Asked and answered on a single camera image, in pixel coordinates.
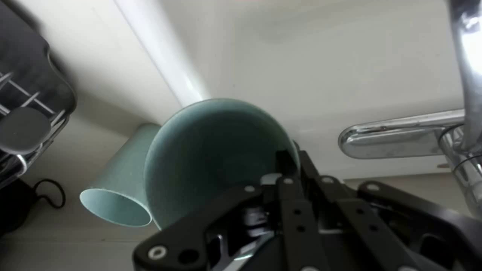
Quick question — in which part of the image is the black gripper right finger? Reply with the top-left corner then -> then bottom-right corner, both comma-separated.
293,141 -> 482,271

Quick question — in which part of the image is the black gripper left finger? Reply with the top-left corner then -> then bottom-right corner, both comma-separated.
133,149 -> 314,271

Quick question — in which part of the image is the teal plastic cup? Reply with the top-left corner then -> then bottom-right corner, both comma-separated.
79,123 -> 163,228
144,96 -> 303,231

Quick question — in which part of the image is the chrome faucet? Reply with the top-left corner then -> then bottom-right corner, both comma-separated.
338,0 -> 482,218

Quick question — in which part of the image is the white ceramic sink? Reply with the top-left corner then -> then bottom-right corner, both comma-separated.
114,0 -> 472,179

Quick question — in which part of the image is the black countertop appliance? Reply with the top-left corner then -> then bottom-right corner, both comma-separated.
0,177 -> 38,237

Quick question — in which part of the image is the gray kitchen utensil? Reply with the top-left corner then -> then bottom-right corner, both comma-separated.
0,106 -> 55,155

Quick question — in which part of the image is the black appliance cord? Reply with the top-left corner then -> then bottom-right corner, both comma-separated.
32,177 -> 68,210

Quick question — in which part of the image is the wire dish rack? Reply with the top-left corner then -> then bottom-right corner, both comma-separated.
0,69 -> 68,188

